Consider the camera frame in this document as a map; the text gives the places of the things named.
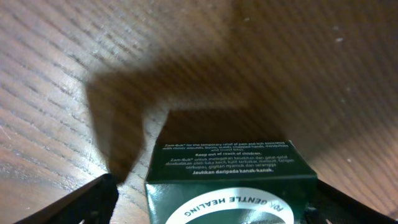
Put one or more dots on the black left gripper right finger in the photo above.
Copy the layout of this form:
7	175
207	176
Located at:
330	205

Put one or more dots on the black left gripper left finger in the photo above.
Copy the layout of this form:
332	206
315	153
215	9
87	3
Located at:
93	203

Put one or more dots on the green Zam-Buk box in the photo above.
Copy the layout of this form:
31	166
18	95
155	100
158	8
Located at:
233	182

